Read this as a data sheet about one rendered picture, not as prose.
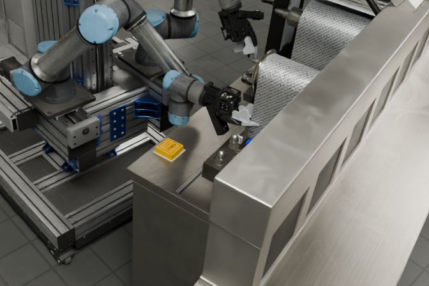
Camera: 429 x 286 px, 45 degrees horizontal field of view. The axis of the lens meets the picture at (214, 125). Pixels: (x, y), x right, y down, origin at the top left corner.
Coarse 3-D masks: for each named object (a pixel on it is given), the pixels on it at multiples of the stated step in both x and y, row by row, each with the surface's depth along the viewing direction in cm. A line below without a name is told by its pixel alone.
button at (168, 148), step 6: (168, 138) 184; (162, 144) 181; (168, 144) 181; (174, 144) 182; (180, 144) 182; (156, 150) 180; (162, 150) 179; (168, 150) 179; (174, 150) 179; (180, 150) 181; (168, 156) 178; (174, 156) 179
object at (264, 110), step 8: (256, 96) 162; (264, 96) 160; (256, 104) 164; (264, 104) 162; (272, 104) 160; (280, 104) 158; (256, 112) 165; (264, 112) 163; (272, 112) 162; (256, 120) 167; (264, 120) 165; (256, 128) 168; (248, 136) 172
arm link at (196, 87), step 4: (196, 80) 174; (192, 84) 172; (196, 84) 172; (200, 84) 172; (204, 84) 173; (192, 88) 172; (196, 88) 172; (200, 88) 171; (188, 92) 172; (192, 92) 172; (196, 92) 171; (200, 92) 171; (188, 96) 173; (192, 96) 172; (196, 96) 171; (192, 100) 173; (196, 100) 172
